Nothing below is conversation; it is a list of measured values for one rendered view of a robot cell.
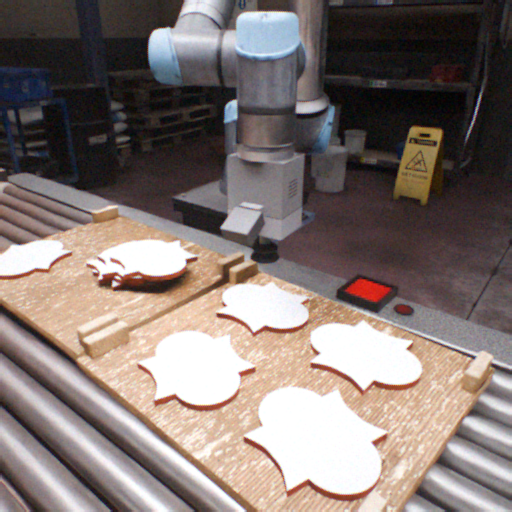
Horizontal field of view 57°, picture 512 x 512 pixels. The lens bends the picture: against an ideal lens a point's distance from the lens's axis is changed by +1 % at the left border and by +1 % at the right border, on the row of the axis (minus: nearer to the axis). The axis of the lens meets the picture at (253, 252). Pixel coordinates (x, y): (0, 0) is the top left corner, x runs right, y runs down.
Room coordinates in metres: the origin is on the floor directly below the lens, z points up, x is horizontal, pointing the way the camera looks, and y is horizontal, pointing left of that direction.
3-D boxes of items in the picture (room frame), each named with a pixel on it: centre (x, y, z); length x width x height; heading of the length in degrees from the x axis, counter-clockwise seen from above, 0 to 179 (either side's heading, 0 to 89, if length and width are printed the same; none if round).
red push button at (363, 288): (0.70, -0.19, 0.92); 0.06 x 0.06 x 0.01; 51
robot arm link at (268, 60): (0.62, -0.02, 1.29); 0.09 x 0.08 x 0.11; 169
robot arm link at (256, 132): (0.62, -0.01, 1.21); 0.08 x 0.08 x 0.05
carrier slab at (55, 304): (0.78, 0.28, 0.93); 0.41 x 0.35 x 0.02; 49
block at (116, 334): (0.53, 0.20, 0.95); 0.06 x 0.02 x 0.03; 138
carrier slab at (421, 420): (0.49, -0.04, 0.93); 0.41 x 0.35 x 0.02; 48
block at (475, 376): (0.46, -0.27, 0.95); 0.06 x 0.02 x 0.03; 138
